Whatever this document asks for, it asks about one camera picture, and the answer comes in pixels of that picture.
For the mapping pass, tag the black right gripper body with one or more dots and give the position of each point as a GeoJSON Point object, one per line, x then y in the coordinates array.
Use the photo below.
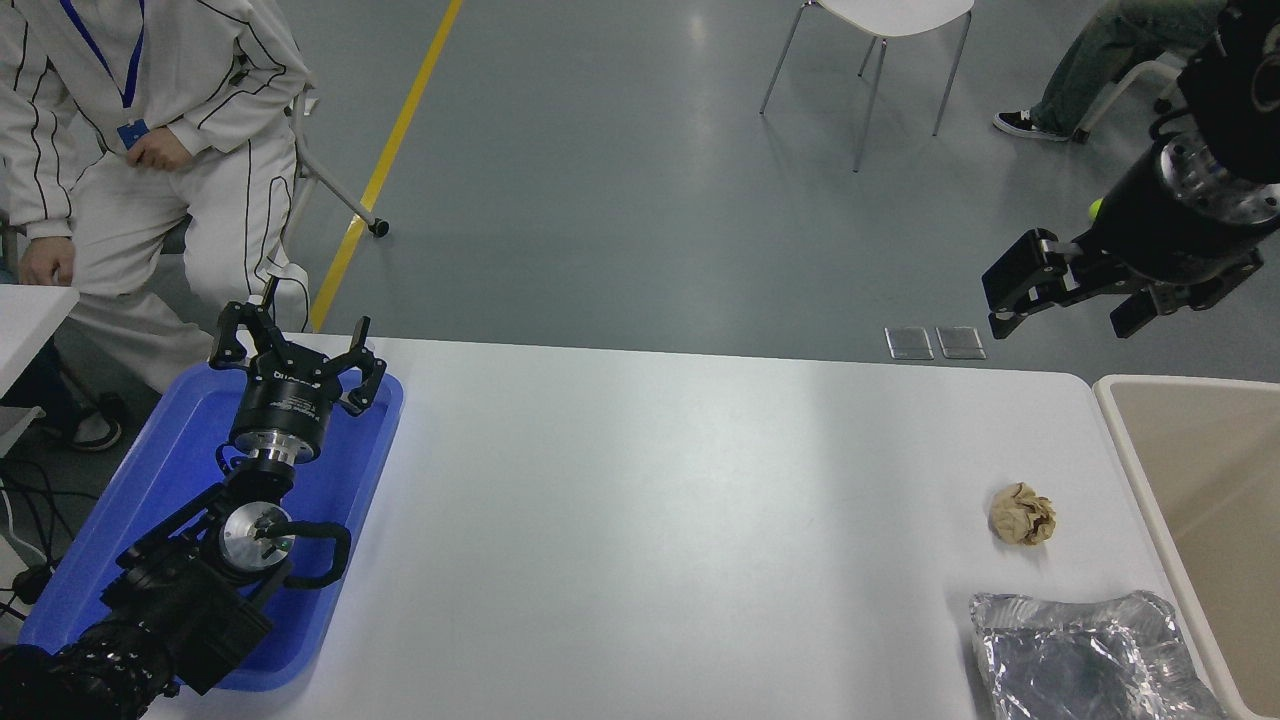
{"type": "Point", "coordinates": [1170, 235]}

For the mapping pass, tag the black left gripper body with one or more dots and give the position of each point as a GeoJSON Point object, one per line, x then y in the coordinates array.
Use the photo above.
{"type": "Point", "coordinates": [285, 400]}

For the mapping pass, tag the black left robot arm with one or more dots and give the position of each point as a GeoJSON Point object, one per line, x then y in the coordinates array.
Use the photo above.
{"type": "Point", "coordinates": [180, 600]}

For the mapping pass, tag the person's left forearm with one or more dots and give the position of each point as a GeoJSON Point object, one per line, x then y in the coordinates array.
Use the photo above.
{"type": "Point", "coordinates": [250, 110]}

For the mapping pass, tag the person's right forearm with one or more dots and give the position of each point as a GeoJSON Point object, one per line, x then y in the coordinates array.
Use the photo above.
{"type": "Point", "coordinates": [35, 190]}

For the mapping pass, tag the person's left hand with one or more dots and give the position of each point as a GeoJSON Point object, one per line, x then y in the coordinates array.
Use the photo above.
{"type": "Point", "coordinates": [162, 150]}

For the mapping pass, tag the person's right hand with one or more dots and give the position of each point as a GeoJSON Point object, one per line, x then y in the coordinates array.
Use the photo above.
{"type": "Point", "coordinates": [45, 262]}

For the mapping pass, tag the metal floor socket cover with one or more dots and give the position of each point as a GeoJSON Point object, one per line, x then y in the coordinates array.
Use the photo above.
{"type": "Point", "coordinates": [909, 343]}
{"type": "Point", "coordinates": [961, 342]}

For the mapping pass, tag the person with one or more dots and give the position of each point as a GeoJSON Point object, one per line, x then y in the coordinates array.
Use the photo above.
{"type": "Point", "coordinates": [150, 230]}
{"type": "Point", "coordinates": [1090, 60]}

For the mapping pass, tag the blue plastic tray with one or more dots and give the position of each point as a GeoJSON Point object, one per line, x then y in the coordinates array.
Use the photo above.
{"type": "Point", "coordinates": [150, 480]}

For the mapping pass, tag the white chair with casters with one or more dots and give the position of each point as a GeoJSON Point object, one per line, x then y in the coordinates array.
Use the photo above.
{"type": "Point", "coordinates": [340, 195]}
{"type": "Point", "coordinates": [1130, 80]}

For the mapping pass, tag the large pale bin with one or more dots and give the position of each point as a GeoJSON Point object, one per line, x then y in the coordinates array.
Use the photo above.
{"type": "Point", "coordinates": [1200, 470]}

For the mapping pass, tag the small white side table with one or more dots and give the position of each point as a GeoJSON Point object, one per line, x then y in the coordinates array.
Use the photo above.
{"type": "Point", "coordinates": [25, 320]}

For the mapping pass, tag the crumpled tan paper ball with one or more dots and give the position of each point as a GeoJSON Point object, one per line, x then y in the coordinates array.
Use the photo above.
{"type": "Point", "coordinates": [1022, 515]}

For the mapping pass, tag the white chair with metal legs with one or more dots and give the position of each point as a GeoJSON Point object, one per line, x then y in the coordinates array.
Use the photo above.
{"type": "Point", "coordinates": [900, 12]}

